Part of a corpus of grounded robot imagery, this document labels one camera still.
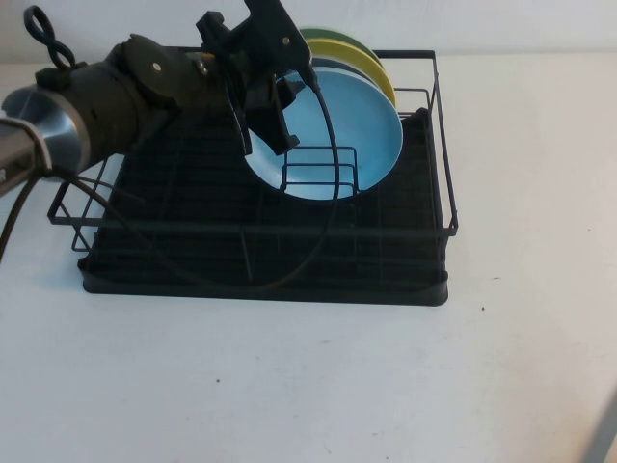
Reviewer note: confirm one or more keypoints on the green plate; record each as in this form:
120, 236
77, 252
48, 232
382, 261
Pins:
337, 35

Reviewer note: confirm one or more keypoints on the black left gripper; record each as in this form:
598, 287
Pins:
231, 46

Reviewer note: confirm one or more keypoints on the yellow plate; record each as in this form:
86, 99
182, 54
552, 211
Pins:
366, 60

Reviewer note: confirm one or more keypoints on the black plastic drip tray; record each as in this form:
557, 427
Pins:
270, 295

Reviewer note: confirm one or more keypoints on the light blue plate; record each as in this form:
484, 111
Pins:
366, 125

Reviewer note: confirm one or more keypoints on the grey-blue plate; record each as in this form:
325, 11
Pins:
347, 65

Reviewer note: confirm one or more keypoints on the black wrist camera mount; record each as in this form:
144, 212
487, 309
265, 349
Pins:
275, 29

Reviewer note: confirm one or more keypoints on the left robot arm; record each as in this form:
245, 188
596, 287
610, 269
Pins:
111, 106

